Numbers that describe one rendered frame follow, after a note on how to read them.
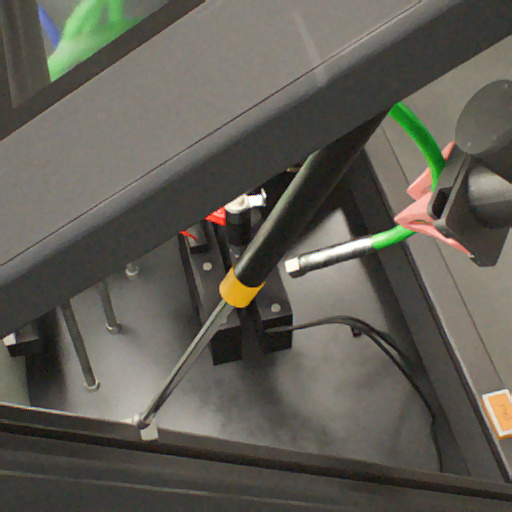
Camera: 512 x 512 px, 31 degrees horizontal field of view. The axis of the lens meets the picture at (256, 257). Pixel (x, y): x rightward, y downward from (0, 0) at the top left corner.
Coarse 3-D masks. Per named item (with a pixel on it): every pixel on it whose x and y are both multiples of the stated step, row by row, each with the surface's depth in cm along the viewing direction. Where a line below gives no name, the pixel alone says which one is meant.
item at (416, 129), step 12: (396, 108) 70; (396, 120) 71; (408, 120) 71; (408, 132) 72; (420, 132) 72; (420, 144) 73; (432, 144) 73; (432, 156) 74; (432, 168) 75; (432, 180) 76; (396, 228) 83; (372, 240) 84; (384, 240) 84; (396, 240) 83
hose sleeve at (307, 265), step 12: (360, 240) 85; (312, 252) 88; (324, 252) 87; (336, 252) 86; (348, 252) 86; (360, 252) 85; (372, 252) 85; (300, 264) 88; (312, 264) 88; (324, 264) 87; (336, 264) 87
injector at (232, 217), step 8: (248, 200) 95; (224, 208) 95; (248, 208) 95; (232, 216) 95; (240, 216) 95; (248, 216) 96; (232, 224) 96; (240, 224) 96; (248, 224) 97; (256, 224) 100; (232, 232) 97; (240, 232) 97; (248, 232) 98; (256, 232) 99; (232, 240) 99; (240, 240) 98; (248, 240) 99; (232, 248) 100; (240, 248) 100; (232, 256) 102; (232, 264) 104; (248, 304) 110; (240, 312) 111; (248, 312) 112
